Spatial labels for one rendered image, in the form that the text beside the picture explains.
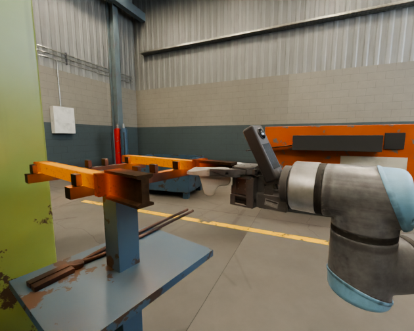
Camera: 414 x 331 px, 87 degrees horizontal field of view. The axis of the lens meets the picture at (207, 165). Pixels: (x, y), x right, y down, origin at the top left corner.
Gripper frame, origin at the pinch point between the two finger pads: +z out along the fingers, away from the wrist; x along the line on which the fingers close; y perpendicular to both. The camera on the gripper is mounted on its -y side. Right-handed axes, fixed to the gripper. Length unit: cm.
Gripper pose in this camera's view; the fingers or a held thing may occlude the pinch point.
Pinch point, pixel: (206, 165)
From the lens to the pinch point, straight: 53.1
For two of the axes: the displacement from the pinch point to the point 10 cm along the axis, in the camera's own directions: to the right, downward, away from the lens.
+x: 6.0, -1.0, 7.9
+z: -8.0, -0.8, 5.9
